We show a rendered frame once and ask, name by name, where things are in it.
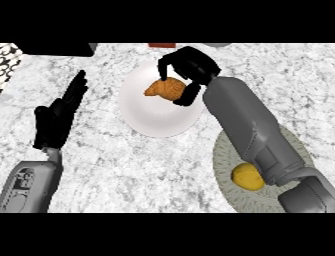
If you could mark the red flat object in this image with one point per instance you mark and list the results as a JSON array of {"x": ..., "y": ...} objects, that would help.
[{"x": 161, "y": 45}]

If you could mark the yellow round fruit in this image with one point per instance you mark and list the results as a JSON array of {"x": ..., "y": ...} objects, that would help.
[{"x": 247, "y": 177}]

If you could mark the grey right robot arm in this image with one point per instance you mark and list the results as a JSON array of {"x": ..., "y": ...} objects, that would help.
[{"x": 263, "y": 140}]

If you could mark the grey round object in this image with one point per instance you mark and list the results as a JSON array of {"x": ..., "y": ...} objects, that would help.
[{"x": 218, "y": 44}]

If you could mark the grey round placemat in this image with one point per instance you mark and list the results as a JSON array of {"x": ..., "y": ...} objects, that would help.
[{"x": 238, "y": 196}]

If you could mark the brown croissant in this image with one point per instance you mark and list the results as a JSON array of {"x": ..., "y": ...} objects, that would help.
[{"x": 166, "y": 88}]

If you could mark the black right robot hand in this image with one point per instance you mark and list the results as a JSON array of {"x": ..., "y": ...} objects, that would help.
[{"x": 194, "y": 68}]

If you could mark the white round plate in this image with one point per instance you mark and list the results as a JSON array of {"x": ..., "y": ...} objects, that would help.
[{"x": 156, "y": 110}]

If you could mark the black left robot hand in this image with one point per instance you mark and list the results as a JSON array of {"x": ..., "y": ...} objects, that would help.
[{"x": 54, "y": 120}]

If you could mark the black appliance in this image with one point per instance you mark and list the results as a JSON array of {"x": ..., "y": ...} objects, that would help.
[{"x": 57, "y": 49}]

